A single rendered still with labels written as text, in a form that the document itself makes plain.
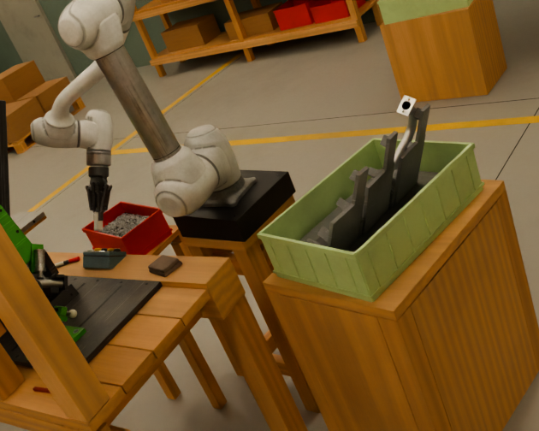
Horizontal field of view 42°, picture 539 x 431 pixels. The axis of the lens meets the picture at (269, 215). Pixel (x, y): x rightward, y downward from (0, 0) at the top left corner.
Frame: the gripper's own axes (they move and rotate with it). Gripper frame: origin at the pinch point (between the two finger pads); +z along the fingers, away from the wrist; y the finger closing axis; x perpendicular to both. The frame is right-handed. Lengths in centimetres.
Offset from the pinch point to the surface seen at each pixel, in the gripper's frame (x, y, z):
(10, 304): 75, -61, 21
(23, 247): 30.7, 1.2, 9.2
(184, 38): -430, 375, -224
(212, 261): -1, -56, 13
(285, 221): -14, -76, 1
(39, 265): 27.9, -4.0, 15.3
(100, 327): 27, -35, 33
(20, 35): -452, 747, -296
